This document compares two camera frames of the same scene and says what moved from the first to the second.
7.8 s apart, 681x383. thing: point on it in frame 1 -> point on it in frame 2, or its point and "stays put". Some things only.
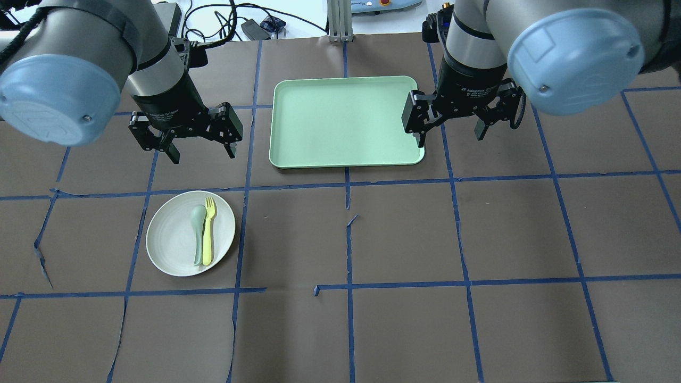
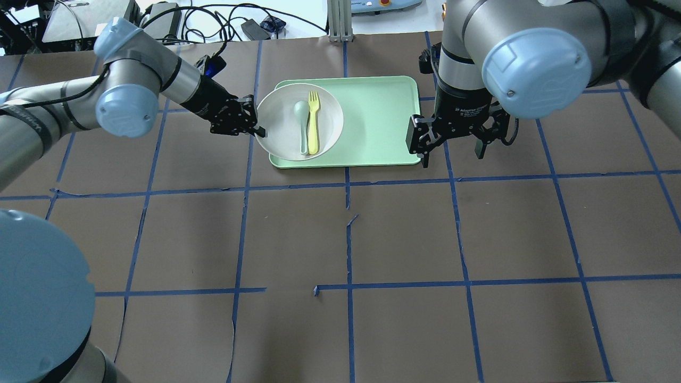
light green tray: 341,122 stays put
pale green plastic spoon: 198,215 -> 301,109
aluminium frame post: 340,21 stays put
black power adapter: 254,31 stays put
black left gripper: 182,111 -> 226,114
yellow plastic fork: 210,211 -> 313,139
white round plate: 171,238 -> 302,121
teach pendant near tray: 366,6 stays put
